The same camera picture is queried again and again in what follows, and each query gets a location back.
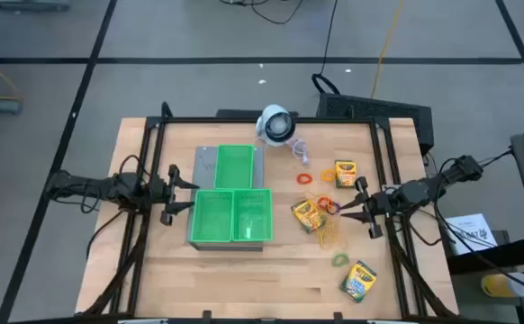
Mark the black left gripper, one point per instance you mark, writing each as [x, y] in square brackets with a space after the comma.
[160, 193]

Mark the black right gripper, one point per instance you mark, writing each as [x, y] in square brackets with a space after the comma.
[379, 202]

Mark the yellow green crayon box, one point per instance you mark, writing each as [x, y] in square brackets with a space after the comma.
[358, 281]
[345, 174]
[308, 216]

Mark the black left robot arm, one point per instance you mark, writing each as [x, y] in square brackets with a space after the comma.
[109, 186]

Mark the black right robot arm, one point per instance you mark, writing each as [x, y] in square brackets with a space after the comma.
[424, 189]

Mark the green plastic basket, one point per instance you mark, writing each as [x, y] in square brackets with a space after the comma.
[253, 211]
[234, 166]
[211, 216]

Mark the green plastic organizer tray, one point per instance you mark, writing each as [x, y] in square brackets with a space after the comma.
[205, 164]

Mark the black table clamp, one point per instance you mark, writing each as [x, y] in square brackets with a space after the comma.
[338, 316]
[207, 315]

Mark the white printed paper sheet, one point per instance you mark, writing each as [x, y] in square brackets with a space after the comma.
[469, 229]

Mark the yellow white cup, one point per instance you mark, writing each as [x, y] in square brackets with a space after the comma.
[500, 285]

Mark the grey stand base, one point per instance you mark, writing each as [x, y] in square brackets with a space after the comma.
[32, 4]

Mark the black aluminium table frame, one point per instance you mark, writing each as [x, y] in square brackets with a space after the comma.
[199, 120]

